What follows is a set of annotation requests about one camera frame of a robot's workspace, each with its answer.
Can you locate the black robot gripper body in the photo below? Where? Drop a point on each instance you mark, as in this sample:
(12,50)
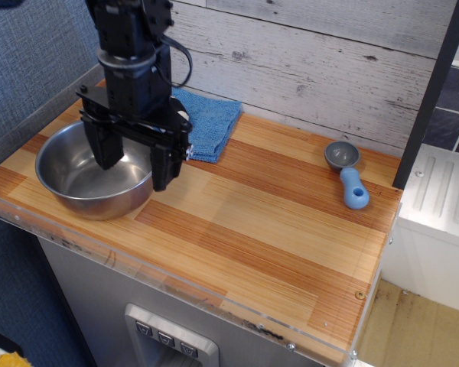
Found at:
(137,101)

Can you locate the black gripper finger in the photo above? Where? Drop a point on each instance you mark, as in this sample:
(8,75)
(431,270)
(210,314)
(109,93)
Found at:
(106,145)
(166,162)

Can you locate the stainless steel bowl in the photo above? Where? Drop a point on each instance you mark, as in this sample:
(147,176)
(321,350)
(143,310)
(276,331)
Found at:
(66,166)

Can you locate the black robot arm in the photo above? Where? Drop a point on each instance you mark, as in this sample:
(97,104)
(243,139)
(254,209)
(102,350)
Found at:
(134,28)

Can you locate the toy sushi roll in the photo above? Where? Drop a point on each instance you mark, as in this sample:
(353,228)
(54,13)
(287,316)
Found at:
(183,114)

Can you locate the blue folded cloth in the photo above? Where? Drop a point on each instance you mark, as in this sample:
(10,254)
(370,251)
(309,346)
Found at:
(213,121)

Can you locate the silver toy fridge cabinet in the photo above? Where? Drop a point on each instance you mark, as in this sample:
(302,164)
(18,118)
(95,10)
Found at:
(134,314)

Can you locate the grey blue measuring scoop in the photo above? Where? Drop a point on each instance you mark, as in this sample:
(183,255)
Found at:
(342,156)

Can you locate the yellow object at corner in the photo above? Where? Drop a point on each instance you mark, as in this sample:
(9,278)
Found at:
(13,360)

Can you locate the white ridged appliance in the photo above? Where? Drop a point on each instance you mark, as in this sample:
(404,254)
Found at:
(423,251)

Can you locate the right dark vertical post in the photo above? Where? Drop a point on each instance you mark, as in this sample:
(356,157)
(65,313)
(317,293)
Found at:
(439,75)

